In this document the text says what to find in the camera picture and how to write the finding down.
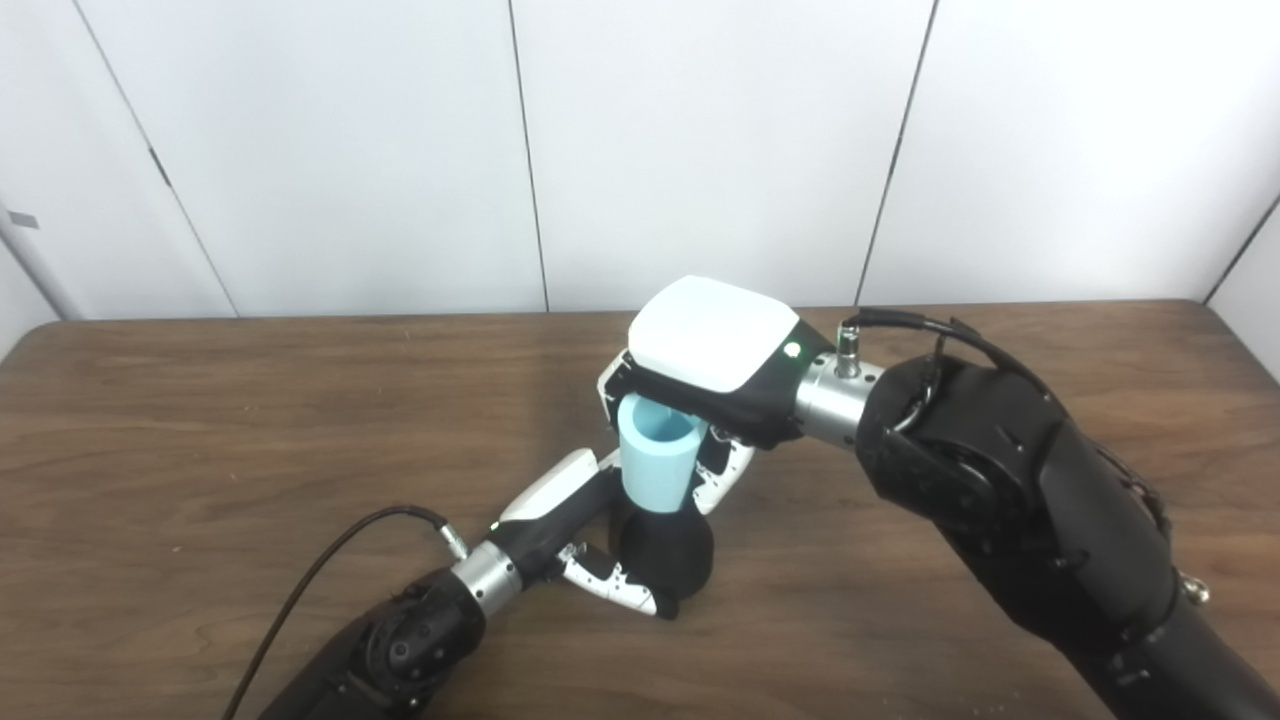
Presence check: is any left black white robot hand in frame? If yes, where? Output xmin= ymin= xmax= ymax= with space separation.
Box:
xmin=485 ymin=447 xmax=681 ymax=621

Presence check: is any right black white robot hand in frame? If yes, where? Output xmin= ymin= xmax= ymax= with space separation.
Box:
xmin=597 ymin=275 xmax=836 ymax=516

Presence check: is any light-blue hose piece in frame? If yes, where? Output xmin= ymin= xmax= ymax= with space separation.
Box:
xmin=617 ymin=392 xmax=710 ymax=513

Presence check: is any black flared nozzle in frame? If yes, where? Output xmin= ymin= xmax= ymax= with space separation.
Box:
xmin=608 ymin=495 xmax=716 ymax=601

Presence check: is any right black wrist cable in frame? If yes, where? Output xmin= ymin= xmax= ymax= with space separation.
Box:
xmin=835 ymin=308 xmax=1051 ymax=396

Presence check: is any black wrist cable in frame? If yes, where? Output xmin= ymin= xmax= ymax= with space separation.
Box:
xmin=220 ymin=505 xmax=471 ymax=720
xmin=835 ymin=308 xmax=1051 ymax=396

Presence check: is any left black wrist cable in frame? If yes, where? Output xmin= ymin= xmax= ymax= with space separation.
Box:
xmin=220 ymin=505 xmax=471 ymax=720

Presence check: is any white wall corner post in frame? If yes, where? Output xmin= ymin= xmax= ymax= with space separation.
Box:
xmin=0 ymin=205 xmax=83 ymax=321

